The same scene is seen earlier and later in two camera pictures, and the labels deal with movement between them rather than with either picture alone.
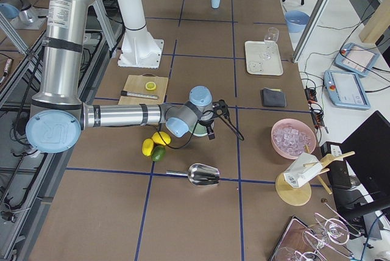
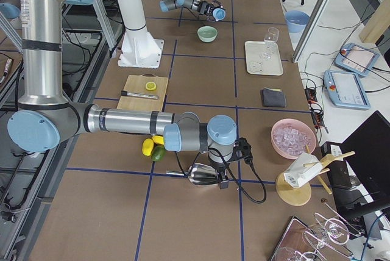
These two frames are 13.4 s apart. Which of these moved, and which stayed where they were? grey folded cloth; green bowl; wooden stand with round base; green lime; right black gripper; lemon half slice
Moved: right black gripper; green bowl
Stayed: wooden stand with round base; grey folded cloth; green lime; lemon half slice
